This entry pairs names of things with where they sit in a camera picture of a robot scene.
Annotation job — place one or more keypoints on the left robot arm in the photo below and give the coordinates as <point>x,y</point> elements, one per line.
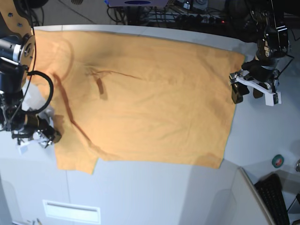
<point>272,41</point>

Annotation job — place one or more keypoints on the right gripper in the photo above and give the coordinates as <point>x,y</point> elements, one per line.
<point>25,125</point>

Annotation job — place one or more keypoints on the orange yellow t-shirt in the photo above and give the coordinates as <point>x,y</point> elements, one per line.
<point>135,98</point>

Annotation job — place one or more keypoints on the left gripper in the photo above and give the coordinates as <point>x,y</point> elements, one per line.
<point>259,70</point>

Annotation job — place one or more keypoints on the green tape roll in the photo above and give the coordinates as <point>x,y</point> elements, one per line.
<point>278,161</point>

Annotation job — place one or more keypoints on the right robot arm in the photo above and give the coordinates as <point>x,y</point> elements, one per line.
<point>17,54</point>

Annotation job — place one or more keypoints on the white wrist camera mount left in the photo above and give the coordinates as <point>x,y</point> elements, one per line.
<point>271,95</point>

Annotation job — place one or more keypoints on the white paper label on table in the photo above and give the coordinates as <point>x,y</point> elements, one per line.
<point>72,212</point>

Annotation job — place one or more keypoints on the black power strip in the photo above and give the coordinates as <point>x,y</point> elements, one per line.
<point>201,18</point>

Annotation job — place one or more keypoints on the black keyboard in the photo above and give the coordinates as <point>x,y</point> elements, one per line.
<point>270,191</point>

